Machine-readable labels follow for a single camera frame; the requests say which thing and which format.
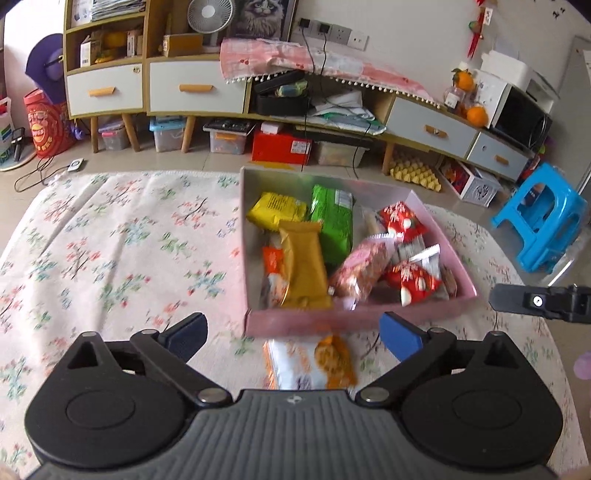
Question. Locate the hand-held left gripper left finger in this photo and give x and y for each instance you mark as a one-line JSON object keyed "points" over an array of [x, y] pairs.
{"points": [[184, 337]]}

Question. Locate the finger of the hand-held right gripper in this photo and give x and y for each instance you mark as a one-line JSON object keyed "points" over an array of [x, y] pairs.
{"points": [[517, 300]]}

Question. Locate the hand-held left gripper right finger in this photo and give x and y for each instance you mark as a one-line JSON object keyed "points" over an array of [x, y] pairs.
{"points": [[399, 337]]}

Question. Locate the red snack packet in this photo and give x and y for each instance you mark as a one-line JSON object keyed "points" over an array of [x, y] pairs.
{"points": [[413, 281], [401, 221]]}

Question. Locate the tan cracker packet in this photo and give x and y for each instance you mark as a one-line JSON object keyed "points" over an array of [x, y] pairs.
{"points": [[449, 282]]}

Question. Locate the pink speckled snack packet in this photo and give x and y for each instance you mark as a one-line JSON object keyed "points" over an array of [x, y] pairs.
{"points": [[362, 267]]}

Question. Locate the pink cardboard box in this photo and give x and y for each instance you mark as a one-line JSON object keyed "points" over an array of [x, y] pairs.
{"points": [[300, 321]]}

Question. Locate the white orange cracker packet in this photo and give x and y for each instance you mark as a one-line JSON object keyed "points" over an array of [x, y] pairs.
{"points": [[300, 364]]}

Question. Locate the orange white snack packet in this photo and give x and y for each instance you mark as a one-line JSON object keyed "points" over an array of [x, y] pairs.
{"points": [[273, 277]]}

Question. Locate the mustard snack packet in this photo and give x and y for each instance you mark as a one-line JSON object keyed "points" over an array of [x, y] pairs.
{"points": [[304, 267]]}

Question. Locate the green snack packet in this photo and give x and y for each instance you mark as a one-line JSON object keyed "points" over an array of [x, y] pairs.
{"points": [[332, 221]]}

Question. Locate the yellow snack packet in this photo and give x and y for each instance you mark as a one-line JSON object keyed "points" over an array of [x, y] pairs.
{"points": [[277, 210]]}

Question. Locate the pink plush cloth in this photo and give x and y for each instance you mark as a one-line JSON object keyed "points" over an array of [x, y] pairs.
{"points": [[582, 368]]}

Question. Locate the blue plastic stool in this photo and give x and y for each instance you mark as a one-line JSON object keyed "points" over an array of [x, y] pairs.
{"points": [[545, 212]]}

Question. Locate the floral tablecloth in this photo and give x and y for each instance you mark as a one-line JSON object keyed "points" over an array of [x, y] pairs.
{"points": [[115, 254]]}

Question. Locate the white red printed box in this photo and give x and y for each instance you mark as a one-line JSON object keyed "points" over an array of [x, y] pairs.
{"points": [[475, 184]]}

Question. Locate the yellow egg tray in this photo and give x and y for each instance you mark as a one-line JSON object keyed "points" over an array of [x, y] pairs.
{"points": [[415, 175]]}

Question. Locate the black microwave oven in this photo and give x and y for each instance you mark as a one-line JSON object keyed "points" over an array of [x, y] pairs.
{"points": [[521, 120]]}

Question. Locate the orange fruit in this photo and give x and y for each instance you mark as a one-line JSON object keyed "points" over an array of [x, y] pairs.
{"points": [[477, 116], [465, 79]]}

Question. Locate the clear storage bin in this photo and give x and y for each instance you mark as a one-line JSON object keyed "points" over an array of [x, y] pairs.
{"points": [[114, 138], [228, 144], [339, 154]]}

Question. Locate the clear bin blue lid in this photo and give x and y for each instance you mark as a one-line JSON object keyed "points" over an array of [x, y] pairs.
{"points": [[167, 136]]}

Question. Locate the white small floor device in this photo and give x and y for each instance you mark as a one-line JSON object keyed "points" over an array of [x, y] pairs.
{"points": [[75, 165]]}

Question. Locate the red cardboard box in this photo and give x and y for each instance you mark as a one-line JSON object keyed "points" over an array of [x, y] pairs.
{"points": [[279, 148]]}

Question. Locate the grey refrigerator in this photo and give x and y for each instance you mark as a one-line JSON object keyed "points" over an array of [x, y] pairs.
{"points": [[577, 92]]}

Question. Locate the clear glass jar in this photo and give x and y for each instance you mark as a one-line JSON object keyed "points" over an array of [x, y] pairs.
{"points": [[455, 97]]}

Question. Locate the wooden cabinet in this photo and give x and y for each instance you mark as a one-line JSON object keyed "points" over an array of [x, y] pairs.
{"points": [[323, 127]]}

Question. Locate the pile of papers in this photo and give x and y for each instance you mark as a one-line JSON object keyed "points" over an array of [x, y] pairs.
{"points": [[346, 113]]}

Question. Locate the black storage box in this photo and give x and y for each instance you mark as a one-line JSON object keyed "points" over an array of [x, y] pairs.
{"points": [[281, 104]]}

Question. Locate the red printed bag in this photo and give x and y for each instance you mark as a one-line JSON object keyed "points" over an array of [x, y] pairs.
{"points": [[46, 124]]}

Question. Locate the pink tasselled cloth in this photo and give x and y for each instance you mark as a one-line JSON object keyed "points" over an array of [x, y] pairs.
{"points": [[341, 62]]}

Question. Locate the brown cardboard box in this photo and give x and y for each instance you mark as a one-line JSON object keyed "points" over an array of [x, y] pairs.
{"points": [[182, 45]]}

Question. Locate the small white carton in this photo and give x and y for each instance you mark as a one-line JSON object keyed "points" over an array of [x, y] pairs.
{"points": [[86, 51]]}

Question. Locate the yellow shelf item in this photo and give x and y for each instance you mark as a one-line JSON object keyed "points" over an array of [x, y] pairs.
{"points": [[111, 44]]}

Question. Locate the purple round fan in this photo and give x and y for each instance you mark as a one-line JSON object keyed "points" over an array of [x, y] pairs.
{"points": [[44, 64]]}

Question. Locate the white desk fan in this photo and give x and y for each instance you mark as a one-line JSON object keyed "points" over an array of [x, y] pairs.
{"points": [[210, 18]]}

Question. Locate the cat picture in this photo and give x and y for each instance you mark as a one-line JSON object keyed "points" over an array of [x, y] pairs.
{"points": [[261, 18]]}

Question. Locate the red wall ornament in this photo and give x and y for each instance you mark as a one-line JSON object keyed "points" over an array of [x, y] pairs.
{"points": [[480, 27]]}

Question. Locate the wall socket row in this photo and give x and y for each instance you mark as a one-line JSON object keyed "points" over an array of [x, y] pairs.
{"points": [[334, 34]]}

